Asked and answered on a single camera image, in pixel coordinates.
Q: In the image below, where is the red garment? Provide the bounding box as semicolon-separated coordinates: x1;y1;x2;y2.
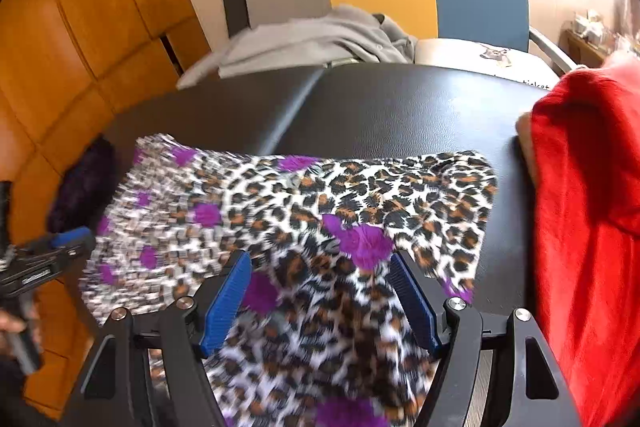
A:
530;60;639;426

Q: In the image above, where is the wooden desk with clutter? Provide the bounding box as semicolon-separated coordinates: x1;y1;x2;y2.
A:
561;10;616;68

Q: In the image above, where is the grey garment on chair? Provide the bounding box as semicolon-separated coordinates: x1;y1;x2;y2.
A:
177;4;418;90

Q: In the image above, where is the leopard print purple garment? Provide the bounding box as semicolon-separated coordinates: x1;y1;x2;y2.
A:
79;134;497;426

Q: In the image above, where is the wooden wardrobe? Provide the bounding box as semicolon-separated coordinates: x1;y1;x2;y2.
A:
0;0;212;423

